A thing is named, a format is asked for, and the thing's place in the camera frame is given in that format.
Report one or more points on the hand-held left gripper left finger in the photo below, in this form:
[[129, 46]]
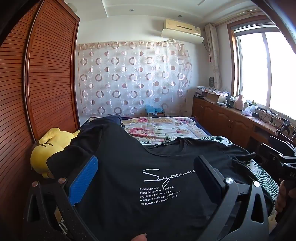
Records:
[[83, 178]]

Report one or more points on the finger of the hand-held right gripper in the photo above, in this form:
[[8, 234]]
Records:
[[281, 142], [269, 157]]

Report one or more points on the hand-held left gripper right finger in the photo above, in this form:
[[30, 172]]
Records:
[[208, 176]]

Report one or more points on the black printed t-shirt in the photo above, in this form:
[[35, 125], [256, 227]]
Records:
[[138, 150]]

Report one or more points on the person's right hand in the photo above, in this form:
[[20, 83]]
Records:
[[281, 199]]

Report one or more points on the person's left hand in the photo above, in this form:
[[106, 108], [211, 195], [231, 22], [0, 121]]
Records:
[[138, 238]]

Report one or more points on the leaf print bed sheet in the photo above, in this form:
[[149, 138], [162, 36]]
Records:
[[261, 176]]

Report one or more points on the yellow plush toy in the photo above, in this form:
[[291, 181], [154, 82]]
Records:
[[44, 157]]

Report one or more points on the white tissue pack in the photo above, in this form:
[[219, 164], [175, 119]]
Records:
[[247, 110]]

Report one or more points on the pink jug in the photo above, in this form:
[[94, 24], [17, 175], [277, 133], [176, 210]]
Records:
[[238, 103]]

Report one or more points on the wooden cabinet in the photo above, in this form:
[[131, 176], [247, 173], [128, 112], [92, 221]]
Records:
[[222, 118]]

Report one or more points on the navy folded garment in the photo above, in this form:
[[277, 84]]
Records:
[[111, 119]]

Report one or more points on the floral quilt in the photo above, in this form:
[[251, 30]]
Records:
[[157, 129]]

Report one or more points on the wooden framed window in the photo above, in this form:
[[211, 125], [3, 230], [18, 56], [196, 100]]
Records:
[[254, 69]]

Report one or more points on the long cardboard box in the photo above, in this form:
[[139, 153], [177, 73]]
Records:
[[215, 97]]

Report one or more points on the small cardboard box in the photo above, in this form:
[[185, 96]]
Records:
[[157, 114]]

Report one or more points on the floral cloth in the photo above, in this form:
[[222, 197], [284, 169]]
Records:
[[212, 90]]

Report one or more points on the blue plastic bag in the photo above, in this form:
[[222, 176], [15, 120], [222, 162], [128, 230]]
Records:
[[153, 109]]

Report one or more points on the small round fan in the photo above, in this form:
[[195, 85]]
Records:
[[212, 83]]

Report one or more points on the beige patterned window curtain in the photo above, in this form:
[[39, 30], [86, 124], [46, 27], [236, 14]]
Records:
[[214, 51]]

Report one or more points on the wooden slatted wardrobe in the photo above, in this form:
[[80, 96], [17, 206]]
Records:
[[50, 69]]

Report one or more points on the sheer circle-patterned curtain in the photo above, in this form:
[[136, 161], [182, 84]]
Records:
[[134, 76]]

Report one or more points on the white air deflector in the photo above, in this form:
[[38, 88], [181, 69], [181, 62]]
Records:
[[185, 36]]

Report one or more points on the beige air conditioner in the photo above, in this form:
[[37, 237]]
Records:
[[182, 25]]

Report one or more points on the black tripod mount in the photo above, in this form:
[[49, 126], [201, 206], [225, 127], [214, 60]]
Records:
[[284, 127]]

